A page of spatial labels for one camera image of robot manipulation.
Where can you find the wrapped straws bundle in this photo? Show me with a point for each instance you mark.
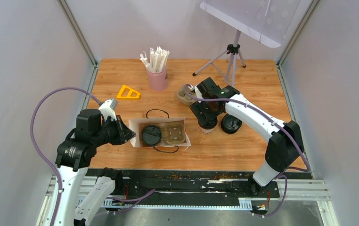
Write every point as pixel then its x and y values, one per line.
pixel 156 61

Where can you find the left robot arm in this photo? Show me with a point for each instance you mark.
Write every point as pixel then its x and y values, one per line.
pixel 74 156

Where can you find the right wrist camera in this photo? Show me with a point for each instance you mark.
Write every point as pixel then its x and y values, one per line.
pixel 197 93

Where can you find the white board on tripod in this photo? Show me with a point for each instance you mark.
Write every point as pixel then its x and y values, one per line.
pixel 266 21

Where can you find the orange paper bag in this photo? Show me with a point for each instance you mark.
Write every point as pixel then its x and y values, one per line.
pixel 164 134

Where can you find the yellow triangular plastic piece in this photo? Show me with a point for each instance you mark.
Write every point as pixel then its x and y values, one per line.
pixel 127 93

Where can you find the white paper cup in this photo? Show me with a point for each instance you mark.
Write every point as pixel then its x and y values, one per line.
pixel 206 131

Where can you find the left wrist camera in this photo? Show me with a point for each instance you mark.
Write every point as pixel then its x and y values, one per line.
pixel 107 109

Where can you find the black cup lid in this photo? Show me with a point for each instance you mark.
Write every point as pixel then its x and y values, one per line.
pixel 151 135
pixel 207 125

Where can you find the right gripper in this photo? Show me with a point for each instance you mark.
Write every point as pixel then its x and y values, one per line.
pixel 197 108

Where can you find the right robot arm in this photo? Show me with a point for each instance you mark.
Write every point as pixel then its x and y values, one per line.
pixel 284 139

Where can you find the grey tripod stand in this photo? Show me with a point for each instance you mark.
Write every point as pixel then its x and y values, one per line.
pixel 234 53

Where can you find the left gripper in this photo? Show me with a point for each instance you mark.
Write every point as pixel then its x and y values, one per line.
pixel 123 137

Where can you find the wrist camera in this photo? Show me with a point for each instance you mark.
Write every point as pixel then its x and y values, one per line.
pixel 107 109
pixel 197 93

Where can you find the pink straw holder cup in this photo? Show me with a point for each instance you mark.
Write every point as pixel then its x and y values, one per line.
pixel 158 81

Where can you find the stack of black lids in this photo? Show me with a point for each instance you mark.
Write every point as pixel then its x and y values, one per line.
pixel 230 124

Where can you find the pulp cup carrier tray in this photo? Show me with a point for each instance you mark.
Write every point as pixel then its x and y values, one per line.
pixel 183 97

